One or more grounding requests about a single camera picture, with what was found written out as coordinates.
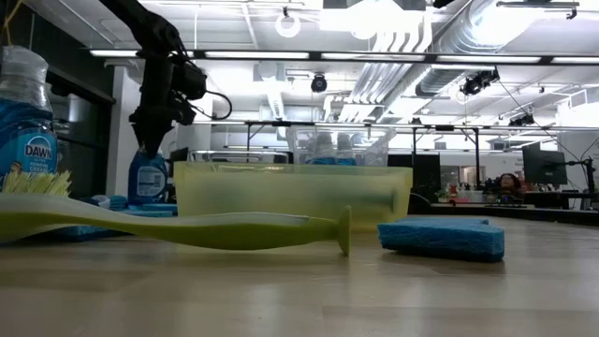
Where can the clear plastic storage bin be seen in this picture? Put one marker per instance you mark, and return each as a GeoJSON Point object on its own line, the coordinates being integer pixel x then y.
{"type": "Point", "coordinates": [374, 145]}

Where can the person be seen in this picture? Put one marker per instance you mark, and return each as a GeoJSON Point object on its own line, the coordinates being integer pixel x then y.
{"type": "Point", "coordinates": [509, 182]}

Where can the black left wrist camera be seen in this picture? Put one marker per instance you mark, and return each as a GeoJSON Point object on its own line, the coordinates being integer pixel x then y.
{"type": "Point", "coordinates": [189, 82]}

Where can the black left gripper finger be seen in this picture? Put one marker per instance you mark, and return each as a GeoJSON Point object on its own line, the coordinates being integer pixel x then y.
{"type": "Point", "coordinates": [153, 138]}

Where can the black ceiling camera cluster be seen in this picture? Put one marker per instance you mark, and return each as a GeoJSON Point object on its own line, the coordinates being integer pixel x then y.
{"type": "Point", "coordinates": [477, 84]}

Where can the yellow translucent plastic bin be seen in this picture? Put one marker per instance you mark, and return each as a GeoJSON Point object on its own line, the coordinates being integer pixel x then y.
{"type": "Point", "coordinates": [281, 187]}

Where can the black overhead light bar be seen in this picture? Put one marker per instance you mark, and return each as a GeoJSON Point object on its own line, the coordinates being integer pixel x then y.
{"type": "Point", "coordinates": [316, 56]}

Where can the black aluminium table frame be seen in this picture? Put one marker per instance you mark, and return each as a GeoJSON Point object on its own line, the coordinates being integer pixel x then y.
{"type": "Point", "coordinates": [538, 213]}

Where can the black background workstation frame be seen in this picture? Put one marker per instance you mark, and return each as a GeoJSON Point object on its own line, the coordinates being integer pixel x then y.
{"type": "Point", "coordinates": [444, 127]}

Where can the black ceiling spotlight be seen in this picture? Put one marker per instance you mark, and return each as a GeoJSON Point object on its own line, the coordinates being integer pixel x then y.
{"type": "Point", "coordinates": [319, 83]}

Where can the blue wavy sponge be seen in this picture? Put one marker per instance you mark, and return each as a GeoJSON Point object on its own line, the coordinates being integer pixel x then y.
{"type": "Point", "coordinates": [440, 238]}
{"type": "Point", "coordinates": [150, 213]}
{"type": "Point", "coordinates": [159, 207]}

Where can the lime green dish brush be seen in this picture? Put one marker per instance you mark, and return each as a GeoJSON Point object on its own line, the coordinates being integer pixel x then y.
{"type": "Point", "coordinates": [210, 231]}

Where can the black computer monitor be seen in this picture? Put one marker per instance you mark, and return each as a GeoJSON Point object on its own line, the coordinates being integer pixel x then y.
{"type": "Point", "coordinates": [545, 164]}

